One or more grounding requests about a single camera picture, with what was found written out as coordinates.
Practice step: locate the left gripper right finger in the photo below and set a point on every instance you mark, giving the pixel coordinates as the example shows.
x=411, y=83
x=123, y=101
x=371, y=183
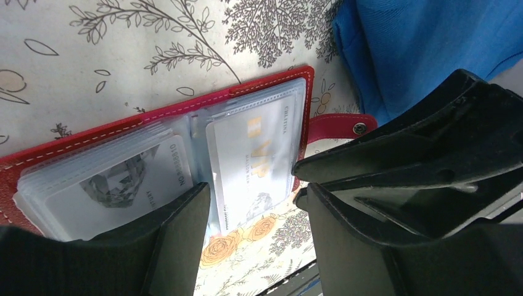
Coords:
x=358, y=254

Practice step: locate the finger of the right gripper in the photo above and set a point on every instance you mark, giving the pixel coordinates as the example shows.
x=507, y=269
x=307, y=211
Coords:
x=442, y=212
x=465, y=130

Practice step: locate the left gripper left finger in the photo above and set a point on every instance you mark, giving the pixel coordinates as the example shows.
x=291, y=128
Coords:
x=158, y=252

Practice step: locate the red leather card holder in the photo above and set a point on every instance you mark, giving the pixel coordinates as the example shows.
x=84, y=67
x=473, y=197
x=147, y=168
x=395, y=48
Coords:
x=327, y=126

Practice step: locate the silver card left sleeve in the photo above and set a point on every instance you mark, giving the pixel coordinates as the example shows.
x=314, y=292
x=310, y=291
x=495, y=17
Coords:
x=120, y=194

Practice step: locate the white gold VIP card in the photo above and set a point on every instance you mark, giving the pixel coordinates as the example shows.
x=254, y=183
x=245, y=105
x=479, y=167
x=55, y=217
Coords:
x=250, y=153

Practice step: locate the blue folded cloth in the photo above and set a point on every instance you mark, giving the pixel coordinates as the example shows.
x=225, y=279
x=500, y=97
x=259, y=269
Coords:
x=397, y=52

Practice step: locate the floral patterned table mat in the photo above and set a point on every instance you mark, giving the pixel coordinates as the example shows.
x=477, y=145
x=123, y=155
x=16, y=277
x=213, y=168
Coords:
x=70, y=66

